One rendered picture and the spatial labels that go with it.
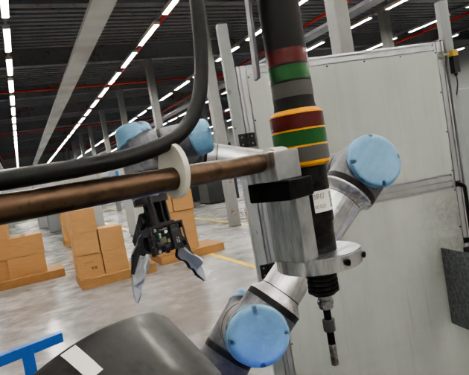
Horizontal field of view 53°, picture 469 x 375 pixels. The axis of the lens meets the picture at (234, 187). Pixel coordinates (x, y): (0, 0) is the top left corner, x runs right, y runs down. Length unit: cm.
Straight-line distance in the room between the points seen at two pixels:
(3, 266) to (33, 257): 52
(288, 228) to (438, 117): 232
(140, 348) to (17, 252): 904
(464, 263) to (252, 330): 178
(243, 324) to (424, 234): 181
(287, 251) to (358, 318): 215
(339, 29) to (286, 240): 702
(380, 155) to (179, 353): 67
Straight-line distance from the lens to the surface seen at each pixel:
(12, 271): 950
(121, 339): 45
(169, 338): 47
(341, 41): 731
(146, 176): 27
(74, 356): 42
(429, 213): 261
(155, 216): 93
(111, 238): 785
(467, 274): 257
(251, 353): 92
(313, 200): 37
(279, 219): 36
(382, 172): 99
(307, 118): 37
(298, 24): 39
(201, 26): 32
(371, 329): 256
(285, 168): 34
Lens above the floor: 156
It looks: 3 degrees down
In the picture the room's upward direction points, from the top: 10 degrees counter-clockwise
